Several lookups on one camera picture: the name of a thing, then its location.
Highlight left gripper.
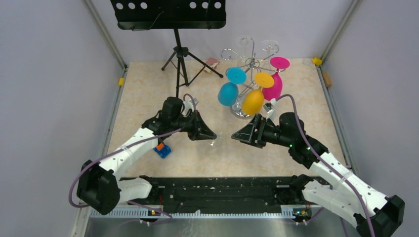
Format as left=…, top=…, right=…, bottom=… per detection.
left=171, top=109, right=216, bottom=140

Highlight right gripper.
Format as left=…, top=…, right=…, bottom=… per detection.
left=232, top=113, right=293, bottom=149

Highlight small clear tumbler glass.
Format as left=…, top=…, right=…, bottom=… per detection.
left=209, top=130, right=225, bottom=151

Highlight orange plastic goblet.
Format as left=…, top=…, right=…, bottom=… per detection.
left=242, top=72, right=274, bottom=116

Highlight blue plastic goblet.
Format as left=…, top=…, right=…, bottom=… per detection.
left=217, top=67, right=247, bottom=107

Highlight magenta plastic goblet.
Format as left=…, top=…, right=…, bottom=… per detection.
left=262, top=57, right=290, bottom=101

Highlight clear wine glass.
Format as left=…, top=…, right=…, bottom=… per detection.
left=260, top=40, right=279, bottom=62

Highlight tall clear flute glass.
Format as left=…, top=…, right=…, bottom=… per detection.
left=237, top=36, right=254, bottom=67

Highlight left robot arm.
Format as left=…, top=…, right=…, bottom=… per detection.
left=69, top=97, right=217, bottom=215

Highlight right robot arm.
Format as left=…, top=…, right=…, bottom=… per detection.
left=231, top=112, right=405, bottom=237

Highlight chrome wine glass rack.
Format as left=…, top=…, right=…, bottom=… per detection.
left=221, top=42, right=275, bottom=119

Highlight blue orange toy car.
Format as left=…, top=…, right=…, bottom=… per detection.
left=153, top=142, right=171, bottom=158

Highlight small pink card box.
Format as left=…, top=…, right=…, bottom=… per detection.
left=204, top=57, right=220, bottom=74

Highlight wooden block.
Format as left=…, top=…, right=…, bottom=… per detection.
left=322, top=72, right=333, bottom=88

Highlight yellow corner clamp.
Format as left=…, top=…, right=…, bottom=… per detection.
left=311, top=57, right=323, bottom=66

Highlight black music stand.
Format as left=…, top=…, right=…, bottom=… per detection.
left=111, top=0, right=226, bottom=95

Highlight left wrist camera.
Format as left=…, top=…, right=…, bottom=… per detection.
left=182, top=98, right=199, bottom=116

